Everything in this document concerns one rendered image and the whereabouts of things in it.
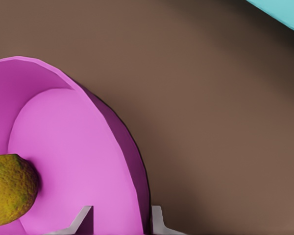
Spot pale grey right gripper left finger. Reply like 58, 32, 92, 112
46, 205, 94, 235

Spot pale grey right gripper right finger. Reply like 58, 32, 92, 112
151, 205, 187, 235

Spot pink plate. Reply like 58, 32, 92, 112
0, 55, 151, 235

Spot orange with green patches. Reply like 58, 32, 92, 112
0, 153, 39, 226

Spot turquoise tray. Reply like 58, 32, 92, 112
245, 0, 294, 37

